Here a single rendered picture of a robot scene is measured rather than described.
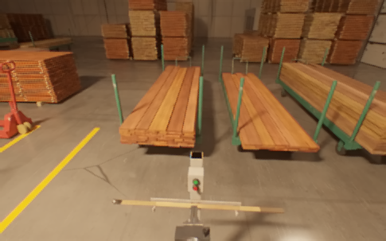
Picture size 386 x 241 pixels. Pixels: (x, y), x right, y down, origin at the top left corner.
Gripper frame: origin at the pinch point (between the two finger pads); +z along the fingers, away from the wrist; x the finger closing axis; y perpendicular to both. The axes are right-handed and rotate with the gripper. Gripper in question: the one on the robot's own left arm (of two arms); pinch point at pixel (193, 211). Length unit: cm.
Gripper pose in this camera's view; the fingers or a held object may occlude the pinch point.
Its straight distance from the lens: 90.7
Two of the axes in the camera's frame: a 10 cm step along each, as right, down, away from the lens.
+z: 0.5, -4.7, 8.8
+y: -0.5, -8.8, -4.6
